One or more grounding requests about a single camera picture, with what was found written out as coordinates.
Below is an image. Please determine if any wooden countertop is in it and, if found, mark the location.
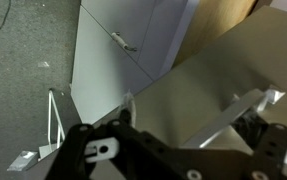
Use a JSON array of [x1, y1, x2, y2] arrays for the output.
[[170, 0, 259, 70]]

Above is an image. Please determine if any silver drawer handle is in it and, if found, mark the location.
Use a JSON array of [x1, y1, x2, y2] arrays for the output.
[[180, 84, 287, 150]]

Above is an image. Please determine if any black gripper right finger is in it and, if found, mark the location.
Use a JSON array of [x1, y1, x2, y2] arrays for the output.
[[232, 110, 287, 180]]

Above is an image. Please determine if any stainless steel sink unit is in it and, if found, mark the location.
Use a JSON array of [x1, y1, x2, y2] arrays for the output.
[[6, 143, 63, 173]]

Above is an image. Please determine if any silver cabinet door handle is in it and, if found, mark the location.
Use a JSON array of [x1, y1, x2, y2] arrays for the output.
[[110, 31, 139, 53]]

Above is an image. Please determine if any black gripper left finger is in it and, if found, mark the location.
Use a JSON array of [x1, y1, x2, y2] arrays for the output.
[[45, 89, 146, 180]]

